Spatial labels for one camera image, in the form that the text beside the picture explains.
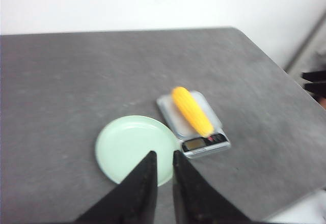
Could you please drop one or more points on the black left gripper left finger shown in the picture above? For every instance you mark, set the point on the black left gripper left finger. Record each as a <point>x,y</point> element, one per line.
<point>132,201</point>

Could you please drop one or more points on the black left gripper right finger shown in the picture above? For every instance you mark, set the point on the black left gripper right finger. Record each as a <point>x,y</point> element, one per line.
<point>196,201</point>

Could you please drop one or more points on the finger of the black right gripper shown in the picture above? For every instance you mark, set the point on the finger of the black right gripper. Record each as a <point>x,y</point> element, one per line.
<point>317,88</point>
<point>314,76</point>

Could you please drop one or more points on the yellow corn cob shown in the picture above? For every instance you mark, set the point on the yellow corn cob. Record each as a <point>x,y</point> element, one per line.
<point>192,112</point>

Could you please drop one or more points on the silver digital kitchen scale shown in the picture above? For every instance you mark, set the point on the silver digital kitchen scale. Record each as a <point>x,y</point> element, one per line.
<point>192,144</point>

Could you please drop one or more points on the green round plate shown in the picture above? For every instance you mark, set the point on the green round plate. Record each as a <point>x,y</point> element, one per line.
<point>125,141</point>

